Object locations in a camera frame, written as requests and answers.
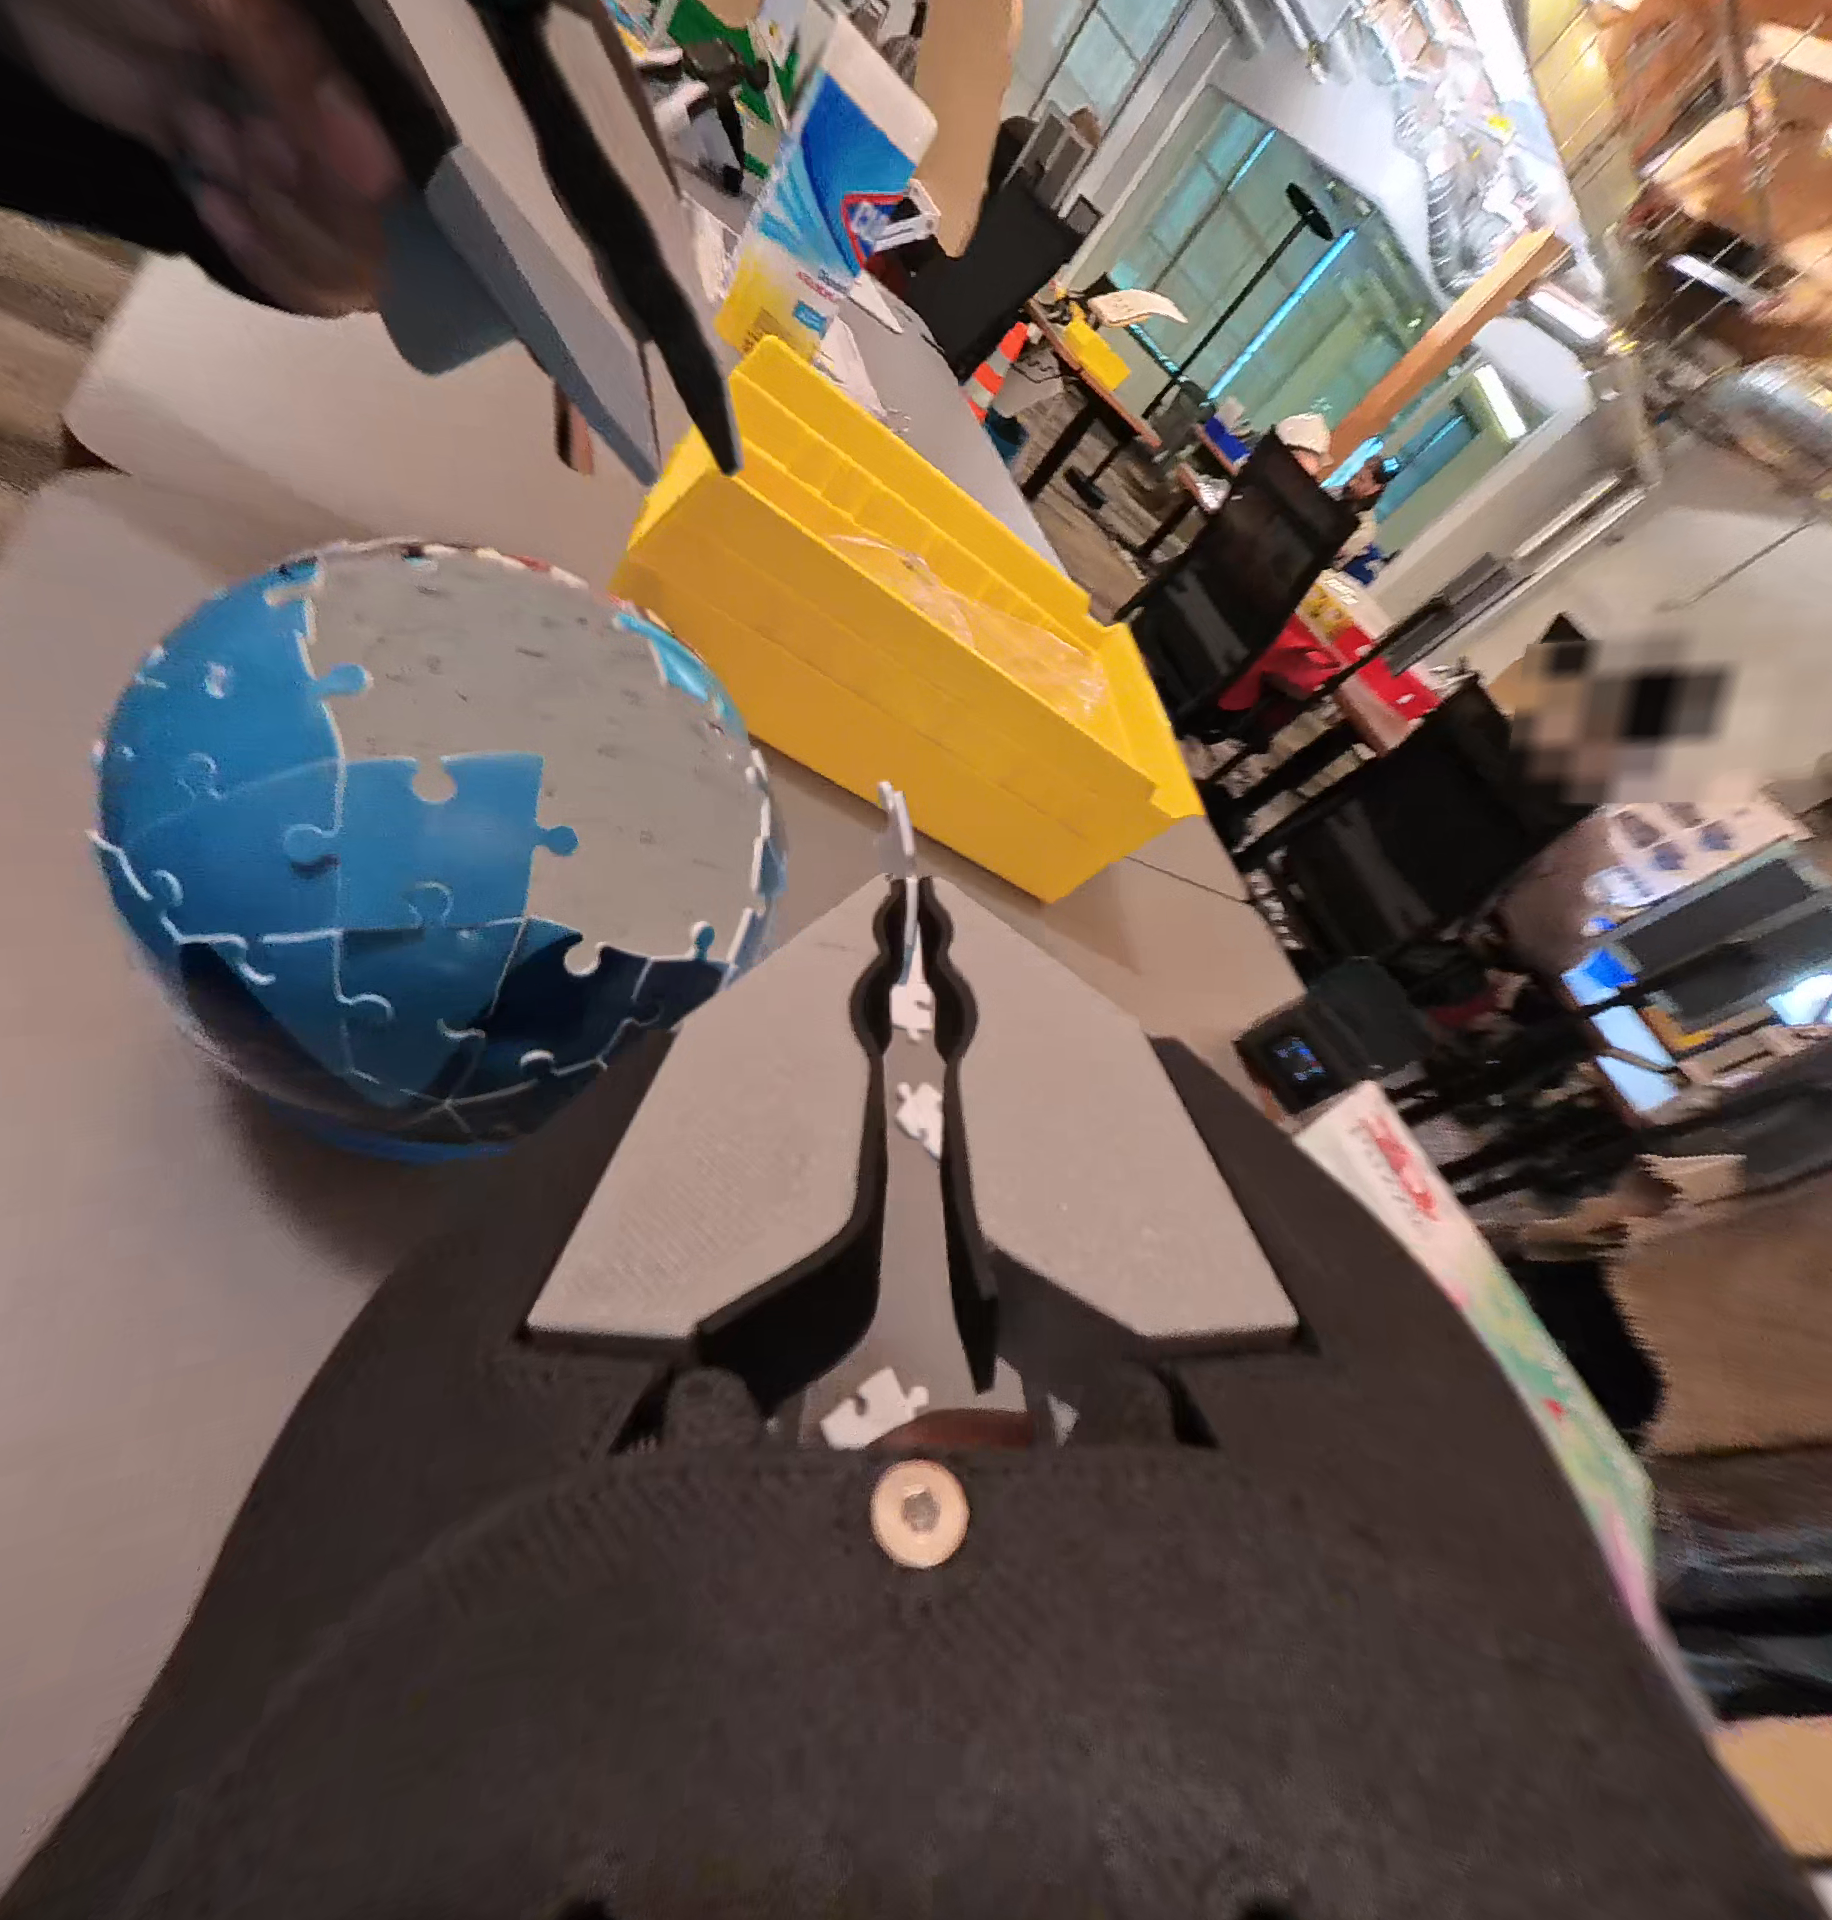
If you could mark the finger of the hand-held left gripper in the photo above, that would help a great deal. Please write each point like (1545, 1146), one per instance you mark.
(540, 300)
(615, 225)

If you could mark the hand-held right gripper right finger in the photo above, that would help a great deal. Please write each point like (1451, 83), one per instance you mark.
(1111, 1185)

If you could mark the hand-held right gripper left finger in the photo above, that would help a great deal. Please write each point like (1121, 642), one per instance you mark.
(736, 1185)

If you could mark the single white puzzle piece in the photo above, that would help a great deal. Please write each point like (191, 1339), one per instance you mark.
(901, 833)

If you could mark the blue puzzle ball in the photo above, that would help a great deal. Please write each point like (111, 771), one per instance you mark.
(405, 841)

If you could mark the person's left forearm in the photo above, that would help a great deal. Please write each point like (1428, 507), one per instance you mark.
(17, 136)

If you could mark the printed puzzle box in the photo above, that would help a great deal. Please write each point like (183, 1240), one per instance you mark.
(1456, 1291)

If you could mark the person's left hand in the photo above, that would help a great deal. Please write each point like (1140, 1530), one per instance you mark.
(255, 150)

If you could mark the wipes canister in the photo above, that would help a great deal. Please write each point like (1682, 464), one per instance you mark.
(819, 225)

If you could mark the small black device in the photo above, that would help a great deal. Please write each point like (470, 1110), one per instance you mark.
(1295, 1058)

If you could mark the wooden board stand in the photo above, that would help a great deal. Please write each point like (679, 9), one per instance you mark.
(969, 121)

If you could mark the orange traffic cone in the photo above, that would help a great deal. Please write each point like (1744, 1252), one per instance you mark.
(996, 382)

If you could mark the yellow plastic bin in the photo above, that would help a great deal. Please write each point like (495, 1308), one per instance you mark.
(886, 720)

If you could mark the small yellow bin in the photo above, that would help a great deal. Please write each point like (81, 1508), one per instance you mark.
(1096, 357)

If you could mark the long wooden desk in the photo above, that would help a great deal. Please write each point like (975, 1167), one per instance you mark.
(1119, 420)

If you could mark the clear plastic bag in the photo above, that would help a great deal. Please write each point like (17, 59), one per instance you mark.
(1006, 646)

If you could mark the black office chair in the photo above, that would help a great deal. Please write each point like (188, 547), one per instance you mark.
(1245, 570)

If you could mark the computer monitor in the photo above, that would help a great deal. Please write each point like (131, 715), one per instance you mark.
(1726, 930)

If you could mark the orange support column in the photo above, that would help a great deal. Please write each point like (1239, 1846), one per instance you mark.
(1456, 331)

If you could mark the silver ventilation duct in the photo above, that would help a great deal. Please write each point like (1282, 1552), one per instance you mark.
(1755, 412)

